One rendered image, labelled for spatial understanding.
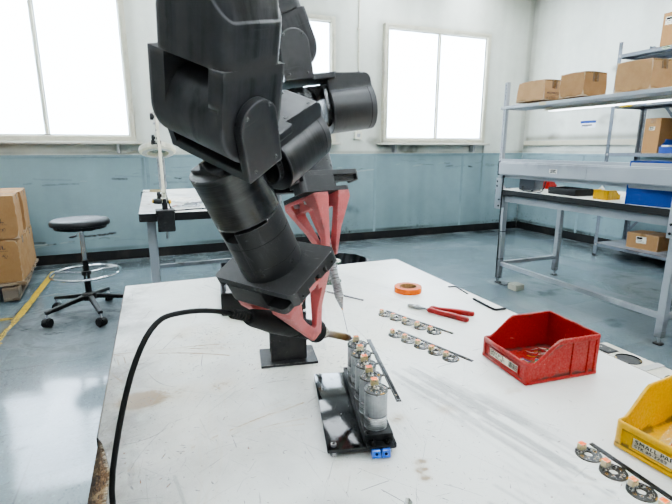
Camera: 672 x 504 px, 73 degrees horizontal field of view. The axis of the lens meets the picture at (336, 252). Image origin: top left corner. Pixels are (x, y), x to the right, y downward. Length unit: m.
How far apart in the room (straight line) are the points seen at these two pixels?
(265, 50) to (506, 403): 0.49
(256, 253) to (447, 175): 5.54
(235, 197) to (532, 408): 0.44
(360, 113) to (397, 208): 4.97
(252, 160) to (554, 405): 0.48
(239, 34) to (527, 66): 6.43
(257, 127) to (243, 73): 0.04
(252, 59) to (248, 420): 0.40
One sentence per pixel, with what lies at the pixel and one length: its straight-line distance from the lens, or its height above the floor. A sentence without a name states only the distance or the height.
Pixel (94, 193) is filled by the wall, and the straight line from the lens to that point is 4.84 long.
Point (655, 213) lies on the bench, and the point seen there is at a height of 0.72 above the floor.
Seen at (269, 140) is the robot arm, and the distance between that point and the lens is 0.33.
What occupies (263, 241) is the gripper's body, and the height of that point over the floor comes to 0.98.
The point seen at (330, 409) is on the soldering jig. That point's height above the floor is 0.76.
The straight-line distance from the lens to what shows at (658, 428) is 0.65.
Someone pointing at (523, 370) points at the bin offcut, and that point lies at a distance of 0.67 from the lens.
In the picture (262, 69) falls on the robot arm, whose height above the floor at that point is 1.11.
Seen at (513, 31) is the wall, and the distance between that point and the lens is 6.57.
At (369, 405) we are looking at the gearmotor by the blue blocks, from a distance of 0.49.
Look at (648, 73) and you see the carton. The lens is 3.08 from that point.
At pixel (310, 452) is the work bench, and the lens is 0.51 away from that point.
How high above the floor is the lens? 1.06
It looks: 13 degrees down
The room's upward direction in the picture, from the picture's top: straight up
